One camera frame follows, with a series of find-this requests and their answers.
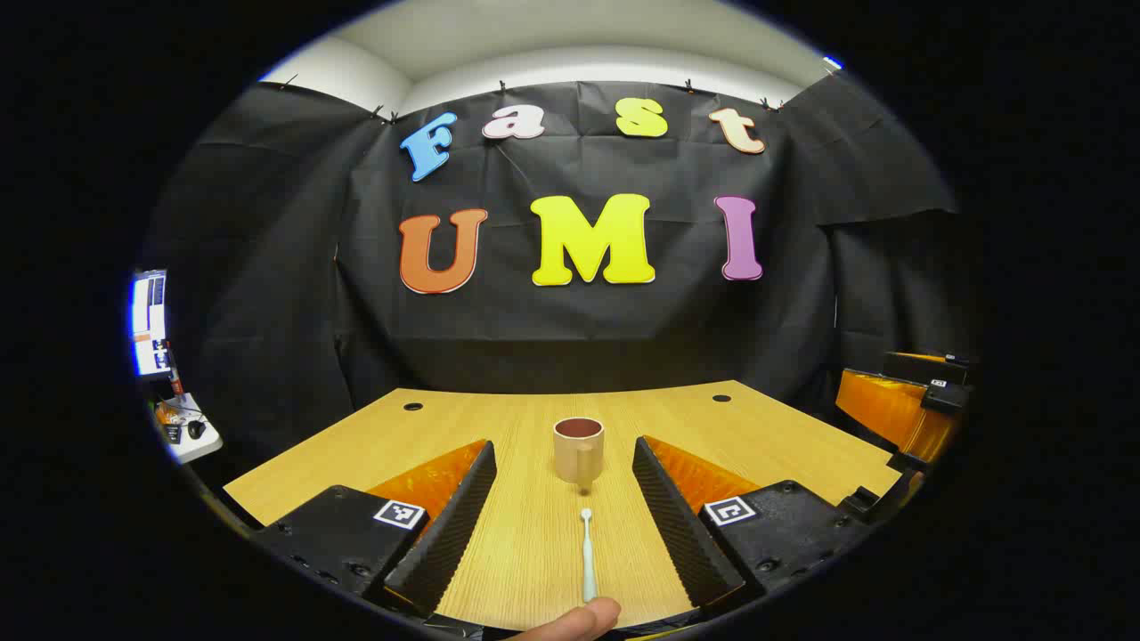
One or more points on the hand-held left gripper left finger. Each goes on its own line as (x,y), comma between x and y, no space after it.
(450,534)

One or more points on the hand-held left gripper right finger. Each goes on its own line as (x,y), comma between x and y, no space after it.
(681,534)

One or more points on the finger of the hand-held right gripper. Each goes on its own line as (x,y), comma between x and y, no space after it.
(891,409)

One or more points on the pale green toothbrush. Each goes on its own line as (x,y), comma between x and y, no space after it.
(588,556)

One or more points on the beige cup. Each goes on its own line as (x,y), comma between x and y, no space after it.
(577,458)

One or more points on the wooden desktop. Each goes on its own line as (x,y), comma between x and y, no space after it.
(530,543)

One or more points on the black backdrop cloth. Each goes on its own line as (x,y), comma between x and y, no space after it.
(623,329)

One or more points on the small red bottle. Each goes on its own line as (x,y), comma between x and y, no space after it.
(175,381)

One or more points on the computer monitor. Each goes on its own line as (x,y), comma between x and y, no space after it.
(150,320)

